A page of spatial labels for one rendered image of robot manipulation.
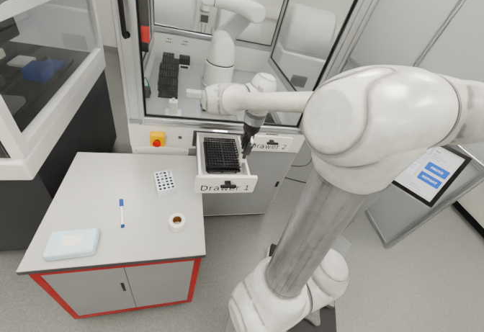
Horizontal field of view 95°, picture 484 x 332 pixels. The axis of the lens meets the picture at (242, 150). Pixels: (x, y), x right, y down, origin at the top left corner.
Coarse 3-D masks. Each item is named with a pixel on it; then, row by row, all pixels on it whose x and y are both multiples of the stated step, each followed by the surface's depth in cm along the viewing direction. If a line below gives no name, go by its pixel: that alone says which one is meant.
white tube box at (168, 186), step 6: (156, 174) 111; (168, 174) 112; (156, 180) 107; (168, 180) 109; (156, 186) 105; (162, 186) 106; (168, 186) 106; (174, 186) 107; (162, 192) 104; (168, 192) 106; (174, 192) 108
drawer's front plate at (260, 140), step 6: (258, 138) 131; (264, 138) 132; (270, 138) 133; (276, 138) 134; (282, 138) 135; (288, 138) 136; (258, 144) 134; (264, 144) 135; (282, 144) 138; (288, 144) 139; (252, 150) 137; (258, 150) 138; (264, 150) 139; (270, 150) 140; (276, 150) 141; (282, 150) 142; (288, 150) 143
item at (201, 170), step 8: (200, 136) 126; (208, 136) 127; (216, 136) 128; (224, 136) 130; (232, 136) 131; (200, 144) 128; (240, 144) 126; (200, 152) 123; (200, 160) 110; (200, 168) 106; (240, 168) 120
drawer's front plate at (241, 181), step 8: (200, 176) 98; (208, 176) 99; (216, 176) 100; (224, 176) 101; (232, 176) 102; (240, 176) 103; (248, 176) 104; (256, 176) 105; (200, 184) 100; (208, 184) 101; (216, 184) 102; (240, 184) 106; (248, 184) 107; (200, 192) 104; (208, 192) 105; (216, 192) 106; (224, 192) 108; (232, 192) 109
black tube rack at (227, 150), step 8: (208, 144) 120; (216, 144) 121; (224, 144) 122; (232, 144) 127; (208, 152) 115; (216, 152) 116; (224, 152) 117; (232, 152) 119; (208, 160) 111; (216, 160) 116; (224, 160) 114; (232, 160) 114; (208, 168) 110; (216, 168) 112; (224, 168) 113; (232, 168) 114
